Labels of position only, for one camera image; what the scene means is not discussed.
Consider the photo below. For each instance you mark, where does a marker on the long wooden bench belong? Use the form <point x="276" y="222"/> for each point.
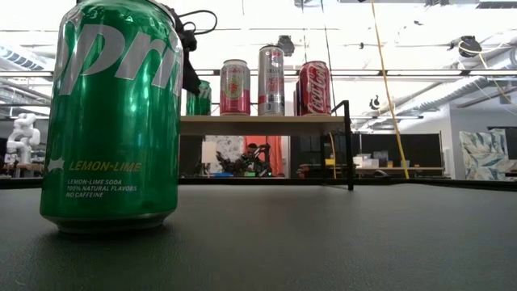
<point x="424" y="169"/>

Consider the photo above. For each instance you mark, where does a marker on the black partition panel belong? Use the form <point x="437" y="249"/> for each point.
<point x="420" y="149"/>

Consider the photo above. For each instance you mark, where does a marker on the floral patterned panel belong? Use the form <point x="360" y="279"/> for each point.
<point x="228" y="143"/>

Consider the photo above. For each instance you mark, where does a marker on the leaf-patterned sofa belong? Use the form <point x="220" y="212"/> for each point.
<point x="484" y="153"/>

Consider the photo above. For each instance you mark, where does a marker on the person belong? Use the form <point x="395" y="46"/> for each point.
<point x="251" y="148"/>

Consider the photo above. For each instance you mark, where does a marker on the blue box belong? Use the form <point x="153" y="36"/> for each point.
<point x="223" y="174"/>

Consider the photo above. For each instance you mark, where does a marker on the white Celsius can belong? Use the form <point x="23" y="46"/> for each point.
<point x="271" y="89"/>

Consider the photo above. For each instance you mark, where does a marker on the white storage box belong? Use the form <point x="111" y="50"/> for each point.
<point x="365" y="162"/>

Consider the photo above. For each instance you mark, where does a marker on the yellow box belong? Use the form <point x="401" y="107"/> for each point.
<point x="330" y="161"/>

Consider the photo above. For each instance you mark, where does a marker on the green Sprite can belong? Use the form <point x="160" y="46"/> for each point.
<point x="113" y="133"/>
<point x="204" y="103"/>

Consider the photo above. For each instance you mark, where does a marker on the black ceiling fixture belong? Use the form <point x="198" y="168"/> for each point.
<point x="468" y="45"/>
<point x="375" y="103"/>
<point x="286" y="44"/>

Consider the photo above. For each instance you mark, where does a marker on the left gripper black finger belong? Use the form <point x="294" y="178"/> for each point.
<point x="192" y="72"/>

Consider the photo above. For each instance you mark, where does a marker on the black aluminium table frame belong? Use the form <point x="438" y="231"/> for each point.
<point x="242" y="180"/>

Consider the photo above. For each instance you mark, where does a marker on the wooden shelf with black legs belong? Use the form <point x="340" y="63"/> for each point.
<point x="258" y="125"/>

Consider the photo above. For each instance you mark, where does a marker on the orange panel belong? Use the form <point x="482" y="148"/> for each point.
<point x="278" y="149"/>

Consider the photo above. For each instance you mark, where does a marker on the silver and pink seltzer can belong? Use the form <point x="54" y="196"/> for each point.
<point x="235" y="93"/>

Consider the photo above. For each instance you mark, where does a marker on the black table mat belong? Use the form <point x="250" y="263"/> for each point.
<point x="258" y="250"/>

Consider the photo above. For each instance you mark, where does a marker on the black background robot arm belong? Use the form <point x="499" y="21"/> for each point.
<point x="264" y="155"/>
<point x="228" y="163"/>

